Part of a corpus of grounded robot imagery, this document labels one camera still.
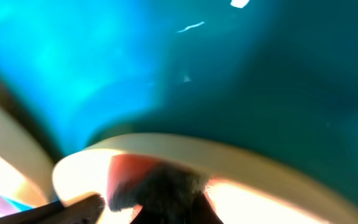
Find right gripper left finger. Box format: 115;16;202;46
0;194;105;224

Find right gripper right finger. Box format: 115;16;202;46
131;194;224;224

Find red and black sponge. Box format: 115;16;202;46
106;154;210;212

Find yellow-green plate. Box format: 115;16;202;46
0;107;56;207
52;133;358;224

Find teal plastic tray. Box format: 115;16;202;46
0;0;358;206

